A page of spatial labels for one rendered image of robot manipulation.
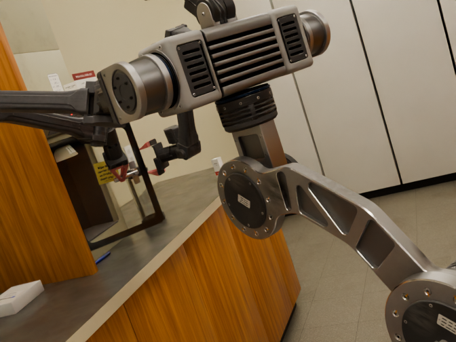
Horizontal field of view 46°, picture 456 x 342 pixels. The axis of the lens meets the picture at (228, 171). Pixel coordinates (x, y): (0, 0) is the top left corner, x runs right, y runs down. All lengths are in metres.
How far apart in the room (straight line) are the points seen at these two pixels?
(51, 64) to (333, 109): 3.01
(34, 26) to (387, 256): 1.53
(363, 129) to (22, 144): 3.34
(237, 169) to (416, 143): 3.55
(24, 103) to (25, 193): 0.58
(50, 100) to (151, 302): 0.76
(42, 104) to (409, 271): 0.89
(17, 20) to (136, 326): 1.12
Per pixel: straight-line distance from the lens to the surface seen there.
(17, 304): 1.80
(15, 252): 2.00
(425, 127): 4.65
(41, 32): 2.13
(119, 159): 1.80
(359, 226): 1.02
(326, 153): 4.74
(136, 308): 1.70
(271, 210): 1.18
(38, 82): 2.01
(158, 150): 2.12
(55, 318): 1.59
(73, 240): 1.83
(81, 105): 1.30
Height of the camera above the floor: 1.42
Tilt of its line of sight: 10 degrees down
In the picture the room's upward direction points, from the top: 19 degrees counter-clockwise
